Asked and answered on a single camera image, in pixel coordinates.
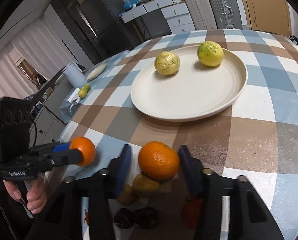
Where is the wrinkled yellow fruit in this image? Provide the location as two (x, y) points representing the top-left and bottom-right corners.
(154, 51), (181, 76)

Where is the beige suitcase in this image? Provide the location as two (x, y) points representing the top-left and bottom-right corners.
(180, 0), (217, 31)

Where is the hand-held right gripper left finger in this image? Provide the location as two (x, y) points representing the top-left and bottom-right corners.
(42, 144), (132, 240)

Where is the grey low cabinet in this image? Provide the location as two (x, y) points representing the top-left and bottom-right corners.
(30, 80), (72, 151)

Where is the orange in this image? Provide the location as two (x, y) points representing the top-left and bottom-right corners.
(69, 137), (96, 167)
(138, 141), (181, 181)

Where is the light blue checked cloth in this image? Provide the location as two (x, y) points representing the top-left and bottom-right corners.
(59, 50), (132, 125)

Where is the red tomato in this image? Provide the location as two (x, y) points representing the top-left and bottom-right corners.
(181, 196), (204, 228)

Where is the yellow-green round fruit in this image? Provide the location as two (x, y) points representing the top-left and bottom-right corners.
(197, 41), (224, 67)

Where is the wooden door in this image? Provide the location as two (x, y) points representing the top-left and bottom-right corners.
(235, 0), (291, 37)

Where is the brown round fruit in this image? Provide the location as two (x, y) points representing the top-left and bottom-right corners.
(116, 184), (139, 206)
(132, 173), (162, 198)

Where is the blue plastic bag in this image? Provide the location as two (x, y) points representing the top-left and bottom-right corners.
(124, 0), (142, 10)

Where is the white desk with drawers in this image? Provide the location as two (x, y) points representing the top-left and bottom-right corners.
(120, 0), (197, 35)

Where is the dark grey fridge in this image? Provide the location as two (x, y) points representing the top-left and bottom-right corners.
(79, 0), (140, 58)

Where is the white curtain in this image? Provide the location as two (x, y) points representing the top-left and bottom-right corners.
(0, 17), (72, 98)

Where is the large cream plate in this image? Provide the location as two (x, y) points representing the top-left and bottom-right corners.
(130, 45), (247, 122)

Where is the white charger with cable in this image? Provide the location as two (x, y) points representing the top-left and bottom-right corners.
(67, 88), (81, 117)

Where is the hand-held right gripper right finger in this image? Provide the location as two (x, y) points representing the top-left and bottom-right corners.
(178, 144), (286, 240)

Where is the small cream plate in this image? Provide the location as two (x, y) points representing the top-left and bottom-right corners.
(86, 63), (107, 81)

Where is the person's left hand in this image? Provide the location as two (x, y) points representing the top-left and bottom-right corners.
(3, 175), (48, 215)

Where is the dark purple plum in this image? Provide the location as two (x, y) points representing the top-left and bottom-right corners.
(113, 208), (135, 230)
(134, 207), (158, 229)

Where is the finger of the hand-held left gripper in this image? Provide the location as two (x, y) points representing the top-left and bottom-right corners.
(49, 149), (83, 167)
(27, 142), (72, 156)

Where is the silver suitcase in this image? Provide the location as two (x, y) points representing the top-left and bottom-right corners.
(206, 0), (242, 30)

